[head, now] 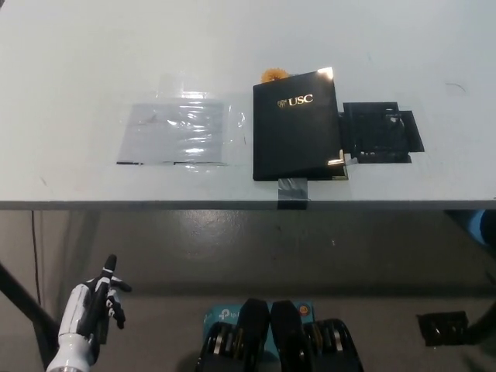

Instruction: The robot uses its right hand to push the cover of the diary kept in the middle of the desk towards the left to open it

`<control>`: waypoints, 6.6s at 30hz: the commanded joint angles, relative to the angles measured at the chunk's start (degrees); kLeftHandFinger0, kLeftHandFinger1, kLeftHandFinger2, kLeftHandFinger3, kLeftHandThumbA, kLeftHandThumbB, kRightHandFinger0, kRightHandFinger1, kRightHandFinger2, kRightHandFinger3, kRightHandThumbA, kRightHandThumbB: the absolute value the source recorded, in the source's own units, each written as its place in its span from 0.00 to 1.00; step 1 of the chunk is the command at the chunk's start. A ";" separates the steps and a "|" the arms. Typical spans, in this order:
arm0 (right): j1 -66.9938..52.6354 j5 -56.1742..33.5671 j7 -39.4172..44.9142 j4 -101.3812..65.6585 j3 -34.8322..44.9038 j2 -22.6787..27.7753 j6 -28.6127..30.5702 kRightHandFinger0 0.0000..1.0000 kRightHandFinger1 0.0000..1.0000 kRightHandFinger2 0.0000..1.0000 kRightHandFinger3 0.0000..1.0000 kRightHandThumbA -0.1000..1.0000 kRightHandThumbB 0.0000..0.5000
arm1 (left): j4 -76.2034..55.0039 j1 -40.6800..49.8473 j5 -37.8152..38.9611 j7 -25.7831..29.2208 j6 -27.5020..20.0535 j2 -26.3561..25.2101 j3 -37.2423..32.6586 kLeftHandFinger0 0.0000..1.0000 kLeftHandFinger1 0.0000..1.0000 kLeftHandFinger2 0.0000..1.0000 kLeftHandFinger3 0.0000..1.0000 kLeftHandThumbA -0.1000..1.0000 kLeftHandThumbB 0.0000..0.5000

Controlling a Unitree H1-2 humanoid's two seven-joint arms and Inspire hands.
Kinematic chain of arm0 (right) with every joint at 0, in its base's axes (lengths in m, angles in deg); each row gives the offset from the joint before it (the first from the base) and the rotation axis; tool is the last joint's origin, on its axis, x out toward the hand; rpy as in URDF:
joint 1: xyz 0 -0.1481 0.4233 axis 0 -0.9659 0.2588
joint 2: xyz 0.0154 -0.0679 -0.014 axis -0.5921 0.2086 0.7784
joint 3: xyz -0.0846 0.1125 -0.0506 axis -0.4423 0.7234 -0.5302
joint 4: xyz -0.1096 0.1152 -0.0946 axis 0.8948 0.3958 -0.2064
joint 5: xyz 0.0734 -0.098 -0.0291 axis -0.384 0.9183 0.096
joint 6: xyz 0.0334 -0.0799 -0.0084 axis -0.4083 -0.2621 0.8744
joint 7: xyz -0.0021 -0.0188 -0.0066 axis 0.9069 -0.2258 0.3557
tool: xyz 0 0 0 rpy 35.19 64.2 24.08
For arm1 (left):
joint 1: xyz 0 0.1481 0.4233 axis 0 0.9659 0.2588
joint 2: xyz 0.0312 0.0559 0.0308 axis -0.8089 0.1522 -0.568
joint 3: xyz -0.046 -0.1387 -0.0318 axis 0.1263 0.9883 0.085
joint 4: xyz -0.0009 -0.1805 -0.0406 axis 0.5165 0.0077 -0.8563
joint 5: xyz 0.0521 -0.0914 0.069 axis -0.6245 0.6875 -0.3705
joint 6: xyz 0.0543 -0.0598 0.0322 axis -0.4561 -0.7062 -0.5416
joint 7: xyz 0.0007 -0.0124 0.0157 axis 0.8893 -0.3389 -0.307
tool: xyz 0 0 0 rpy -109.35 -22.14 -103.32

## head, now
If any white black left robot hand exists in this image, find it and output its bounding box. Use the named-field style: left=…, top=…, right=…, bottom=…
left=57, top=253, right=133, bottom=343

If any thin dark hanging cable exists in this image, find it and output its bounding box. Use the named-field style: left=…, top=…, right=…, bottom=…
left=29, top=211, right=43, bottom=308

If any orange spiky ring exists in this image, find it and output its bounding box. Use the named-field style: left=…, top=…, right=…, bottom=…
left=260, top=67, right=288, bottom=84

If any black USC diary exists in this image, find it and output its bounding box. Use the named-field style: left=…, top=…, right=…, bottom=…
left=251, top=66, right=349, bottom=182

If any clear plastic covered paper sheet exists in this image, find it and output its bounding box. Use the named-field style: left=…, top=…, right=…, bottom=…
left=115, top=91, right=249, bottom=167

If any grey duct tape strip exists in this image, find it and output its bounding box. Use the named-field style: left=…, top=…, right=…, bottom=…
left=276, top=177, right=312, bottom=212

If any black bracket on floor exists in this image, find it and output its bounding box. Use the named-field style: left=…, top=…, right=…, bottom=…
left=416, top=311, right=470, bottom=346

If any blue object under table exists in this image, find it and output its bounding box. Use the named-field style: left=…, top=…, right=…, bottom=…
left=466, top=211, right=490, bottom=244

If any teal tp-link box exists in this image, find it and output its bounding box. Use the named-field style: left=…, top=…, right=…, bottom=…
left=200, top=299, right=319, bottom=352

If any black table leg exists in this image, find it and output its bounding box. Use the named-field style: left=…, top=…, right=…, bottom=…
left=0, top=260, right=60, bottom=372

